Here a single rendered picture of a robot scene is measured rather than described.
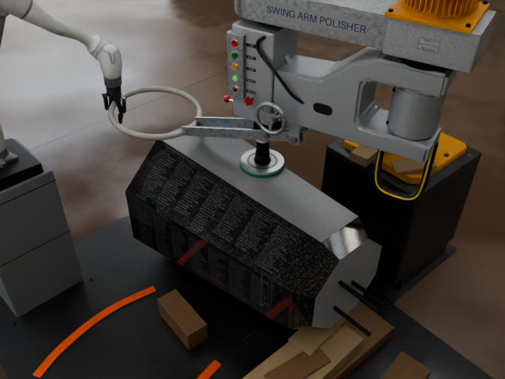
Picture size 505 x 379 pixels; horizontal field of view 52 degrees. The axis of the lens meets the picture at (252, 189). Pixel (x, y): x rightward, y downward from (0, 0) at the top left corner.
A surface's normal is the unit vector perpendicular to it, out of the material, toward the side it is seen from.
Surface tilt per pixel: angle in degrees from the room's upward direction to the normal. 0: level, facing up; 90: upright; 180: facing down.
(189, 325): 0
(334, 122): 90
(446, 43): 90
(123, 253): 0
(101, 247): 0
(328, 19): 90
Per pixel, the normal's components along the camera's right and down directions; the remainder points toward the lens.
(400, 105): -0.77, 0.39
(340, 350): 0.01, -0.79
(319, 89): -0.51, 0.53
